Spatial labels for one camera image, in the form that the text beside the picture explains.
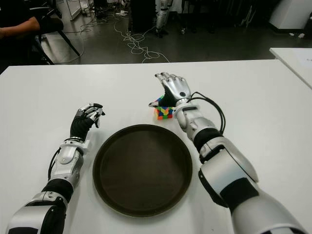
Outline white machine housing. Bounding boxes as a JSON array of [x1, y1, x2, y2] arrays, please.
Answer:
[[269, 0, 312, 34]]

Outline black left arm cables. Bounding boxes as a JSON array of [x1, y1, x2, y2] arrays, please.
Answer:
[[48, 147, 61, 181]]

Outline black cabinet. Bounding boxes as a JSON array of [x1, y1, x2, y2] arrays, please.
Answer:
[[130, 0, 158, 34]]

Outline grey metal stand legs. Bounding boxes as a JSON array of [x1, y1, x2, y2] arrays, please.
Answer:
[[240, 4, 254, 27]]

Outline white board panel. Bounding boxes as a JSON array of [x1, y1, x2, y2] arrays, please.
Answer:
[[55, 0, 85, 22]]

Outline tangled white floor cable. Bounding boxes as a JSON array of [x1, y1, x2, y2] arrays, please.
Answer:
[[113, 9, 170, 63]]

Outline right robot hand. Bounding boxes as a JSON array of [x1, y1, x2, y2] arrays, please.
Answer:
[[148, 72, 193, 108]]

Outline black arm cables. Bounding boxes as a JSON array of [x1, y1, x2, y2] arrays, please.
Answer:
[[189, 91, 226, 134], [48, 147, 61, 181]]

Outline silver humanoid robot legs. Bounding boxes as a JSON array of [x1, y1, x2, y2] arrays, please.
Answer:
[[155, 0, 175, 37]]

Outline white side table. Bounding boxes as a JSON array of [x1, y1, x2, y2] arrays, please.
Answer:
[[269, 47, 312, 90]]

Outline multicoloured Rubik's cube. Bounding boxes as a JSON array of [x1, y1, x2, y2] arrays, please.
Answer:
[[153, 96, 175, 121]]

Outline dark round plate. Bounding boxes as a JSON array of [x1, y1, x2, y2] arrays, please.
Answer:
[[92, 124, 194, 217]]

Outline person in black shirt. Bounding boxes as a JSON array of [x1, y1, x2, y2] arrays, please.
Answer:
[[0, 0, 41, 66]]

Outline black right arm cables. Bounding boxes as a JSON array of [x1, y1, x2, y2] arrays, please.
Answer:
[[189, 91, 226, 134]]

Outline black chair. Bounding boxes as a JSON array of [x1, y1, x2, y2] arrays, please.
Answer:
[[34, 0, 81, 65]]

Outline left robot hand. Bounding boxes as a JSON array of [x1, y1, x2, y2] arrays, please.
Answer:
[[70, 102, 106, 142]]

